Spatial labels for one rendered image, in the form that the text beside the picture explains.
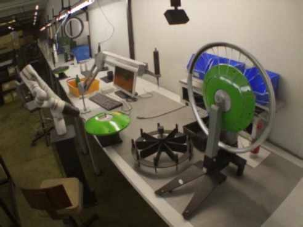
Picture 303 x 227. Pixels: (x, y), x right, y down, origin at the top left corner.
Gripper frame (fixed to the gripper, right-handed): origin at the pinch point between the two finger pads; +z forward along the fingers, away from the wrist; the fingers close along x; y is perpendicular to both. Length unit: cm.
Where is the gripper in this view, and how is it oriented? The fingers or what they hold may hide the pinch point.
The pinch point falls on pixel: (85, 119)
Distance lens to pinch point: 148.6
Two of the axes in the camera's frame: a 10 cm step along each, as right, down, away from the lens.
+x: -4.6, -3.7, 8.1
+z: 7.6, 3.0, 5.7
